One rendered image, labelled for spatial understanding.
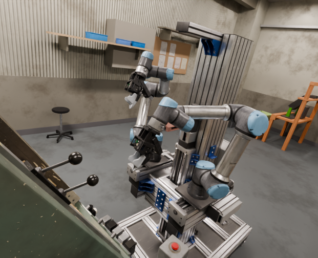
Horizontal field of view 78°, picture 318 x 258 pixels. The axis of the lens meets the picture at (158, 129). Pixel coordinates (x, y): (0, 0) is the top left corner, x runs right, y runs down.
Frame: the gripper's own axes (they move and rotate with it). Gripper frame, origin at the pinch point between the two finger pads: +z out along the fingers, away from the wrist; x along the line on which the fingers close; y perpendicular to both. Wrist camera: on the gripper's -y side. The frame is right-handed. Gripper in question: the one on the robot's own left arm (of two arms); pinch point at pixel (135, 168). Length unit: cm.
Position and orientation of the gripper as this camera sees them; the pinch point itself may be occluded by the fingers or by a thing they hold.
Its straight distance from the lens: 93.0
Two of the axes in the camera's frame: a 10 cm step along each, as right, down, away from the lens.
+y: -6.0, -3.3, -7.3
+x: 6.2, 3.8, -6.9
